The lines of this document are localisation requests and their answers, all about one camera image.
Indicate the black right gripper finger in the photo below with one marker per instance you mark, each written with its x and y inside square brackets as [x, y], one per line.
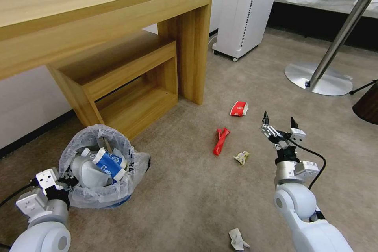
[296, 135]
[270, 132]

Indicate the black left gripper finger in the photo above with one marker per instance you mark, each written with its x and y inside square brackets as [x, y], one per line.
[65, 181]

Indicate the blue trash bin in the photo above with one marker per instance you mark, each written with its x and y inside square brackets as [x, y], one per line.
[122, 201]

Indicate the translucent plastic bin liner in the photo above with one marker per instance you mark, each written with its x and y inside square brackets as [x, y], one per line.
[138, 160]

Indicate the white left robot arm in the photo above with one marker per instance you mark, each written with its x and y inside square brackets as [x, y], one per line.
[44, 234]

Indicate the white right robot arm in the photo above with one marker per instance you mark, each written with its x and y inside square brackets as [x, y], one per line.
[295, 201]

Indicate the yellow crumpled wrapper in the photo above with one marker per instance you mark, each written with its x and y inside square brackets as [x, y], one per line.
[242, 157]

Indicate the blue white paper cup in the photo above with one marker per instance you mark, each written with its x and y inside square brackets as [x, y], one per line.
[107, 160]
[114, 174]

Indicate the red crumpled wrapper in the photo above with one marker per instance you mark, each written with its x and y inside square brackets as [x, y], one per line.
[221, 142]

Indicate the thin brown stick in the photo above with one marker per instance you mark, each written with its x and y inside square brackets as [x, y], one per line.
[105, 145]

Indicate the white crumpled tissue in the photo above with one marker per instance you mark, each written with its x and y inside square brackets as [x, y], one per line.
[237, 237]

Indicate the white wheeled air purifier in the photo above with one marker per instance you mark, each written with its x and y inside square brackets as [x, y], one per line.
[242, 12]

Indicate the small wooden bench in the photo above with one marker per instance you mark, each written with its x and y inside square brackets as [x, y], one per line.
[124, 69]

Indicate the large wooden desk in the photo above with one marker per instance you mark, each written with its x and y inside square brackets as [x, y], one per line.
[88, 12]

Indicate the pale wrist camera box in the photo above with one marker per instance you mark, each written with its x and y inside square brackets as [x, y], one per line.
[45, 178]

